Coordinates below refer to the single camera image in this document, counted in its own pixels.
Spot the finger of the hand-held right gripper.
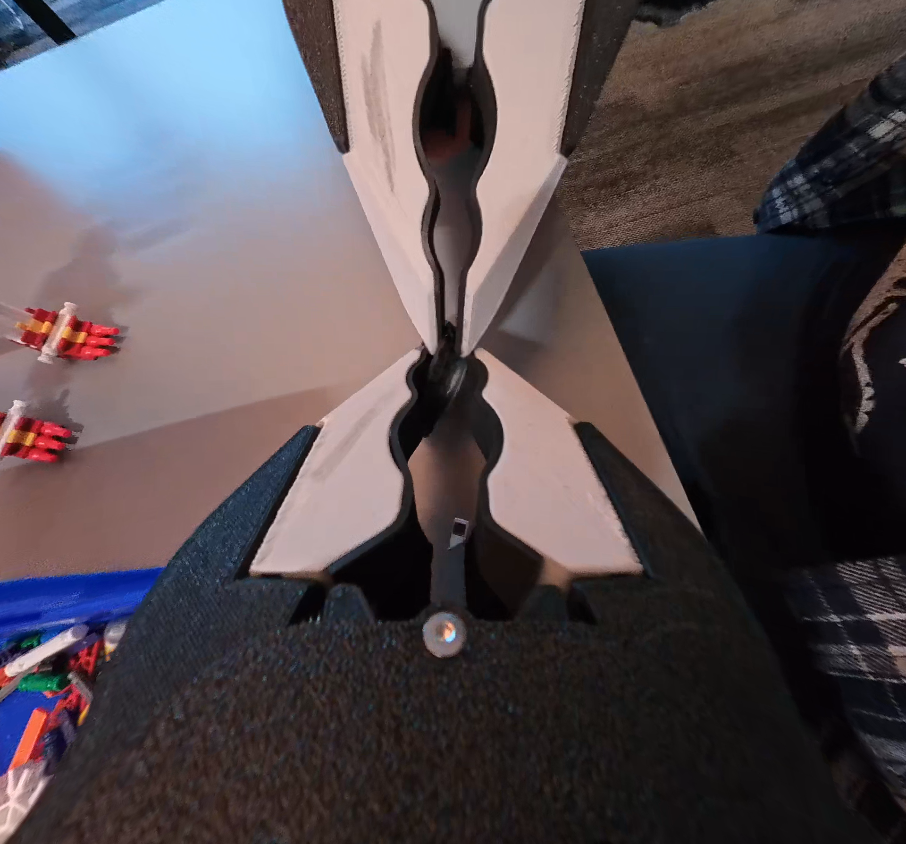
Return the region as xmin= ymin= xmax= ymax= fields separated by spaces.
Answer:
xmin=456 ymin=0 xmax=590 ymax=356
xmin=327 ymin=0 xmax=450 ymax=356

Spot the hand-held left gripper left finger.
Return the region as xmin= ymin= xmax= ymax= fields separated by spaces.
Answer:
xmin=249 ymin=347 xmax=434 ymax=621

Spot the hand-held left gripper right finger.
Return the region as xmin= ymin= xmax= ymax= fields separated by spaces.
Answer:
xmin=463 ymin=347 xmax=645 ymax=621

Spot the black rubber toy tyre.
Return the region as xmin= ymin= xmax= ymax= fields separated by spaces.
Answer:
xmin=423 ymin=323 xmax=474 ymax=438

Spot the blue plastic parts bin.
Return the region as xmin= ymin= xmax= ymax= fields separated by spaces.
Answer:
xmin=0 ymin=566 xmax=167 ymax=844

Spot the red yellow toy foot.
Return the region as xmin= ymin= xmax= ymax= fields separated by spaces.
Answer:
xmin=13 ymin=302 xmax=123 ymax=365
xmin=0 ymin=401 xmax=79 ymax=464

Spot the pile of colourful toy pieces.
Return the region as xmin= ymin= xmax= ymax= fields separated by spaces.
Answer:
xmin=0 ymin=621 xmax=128 ymax=831

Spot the person's right hand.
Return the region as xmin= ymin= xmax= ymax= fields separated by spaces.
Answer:
xmin=423 ymin=76 xmax=489 ymax=165

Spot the wooden top desk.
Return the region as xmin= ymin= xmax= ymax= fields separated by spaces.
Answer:
xmin=0 ymin=0 xmax=77 ymax=46

